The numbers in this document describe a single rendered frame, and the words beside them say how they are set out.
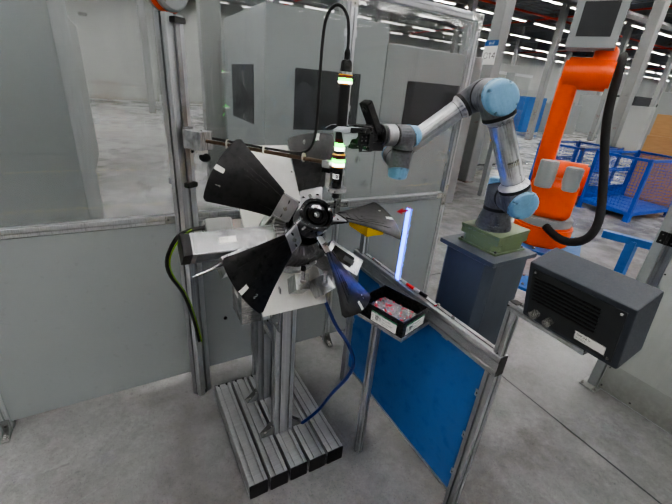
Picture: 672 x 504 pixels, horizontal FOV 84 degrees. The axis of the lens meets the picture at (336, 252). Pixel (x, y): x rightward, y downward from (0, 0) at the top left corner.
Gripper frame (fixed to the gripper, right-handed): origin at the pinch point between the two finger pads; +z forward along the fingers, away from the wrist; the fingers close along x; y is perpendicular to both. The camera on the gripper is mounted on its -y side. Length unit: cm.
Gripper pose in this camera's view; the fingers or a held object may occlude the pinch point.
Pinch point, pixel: (333, 127)
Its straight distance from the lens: 124.9
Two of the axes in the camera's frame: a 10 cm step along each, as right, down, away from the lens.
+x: -4.9, -4.0, 7.8
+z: -8.7, 1.3, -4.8
